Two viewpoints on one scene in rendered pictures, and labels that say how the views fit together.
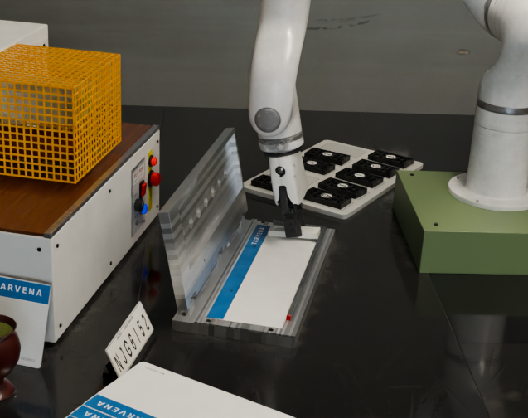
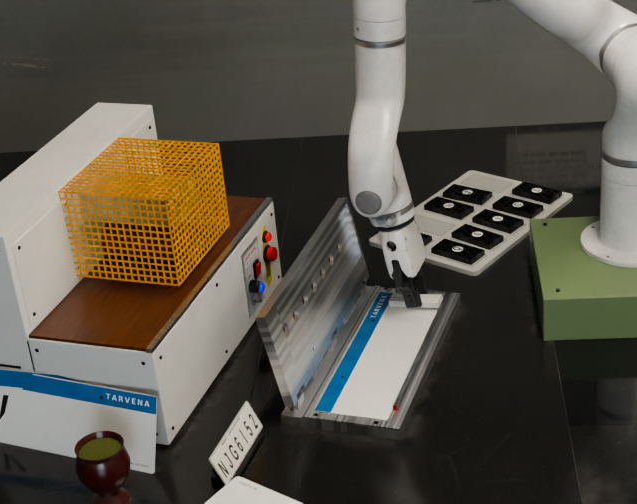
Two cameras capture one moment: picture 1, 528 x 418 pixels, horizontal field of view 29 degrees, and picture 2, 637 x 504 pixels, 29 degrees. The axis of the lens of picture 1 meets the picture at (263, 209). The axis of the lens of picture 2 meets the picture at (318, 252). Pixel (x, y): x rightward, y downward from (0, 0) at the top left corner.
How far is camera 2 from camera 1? 0.50 m
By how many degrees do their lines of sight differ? 11
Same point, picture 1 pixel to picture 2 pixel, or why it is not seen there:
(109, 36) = (258, 31)
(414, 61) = not seen: hidden behind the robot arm
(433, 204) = (561, 263)
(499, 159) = (627, 213)
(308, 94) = (486, 75)
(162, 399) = not seen: outside the picture
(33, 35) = (137, 121)
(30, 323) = (141, 431)
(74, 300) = (186, 400)
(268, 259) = (385, 335)
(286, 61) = (381, 144)
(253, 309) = (361, 399)
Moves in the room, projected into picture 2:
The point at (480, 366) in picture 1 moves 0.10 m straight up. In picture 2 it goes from (586, 453) to (587, 401)
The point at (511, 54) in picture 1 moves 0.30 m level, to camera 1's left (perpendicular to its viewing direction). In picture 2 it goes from (625, 110) to (449, 115)
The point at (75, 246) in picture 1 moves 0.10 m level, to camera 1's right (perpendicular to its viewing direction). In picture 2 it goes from (182, 350) to (240, 350)
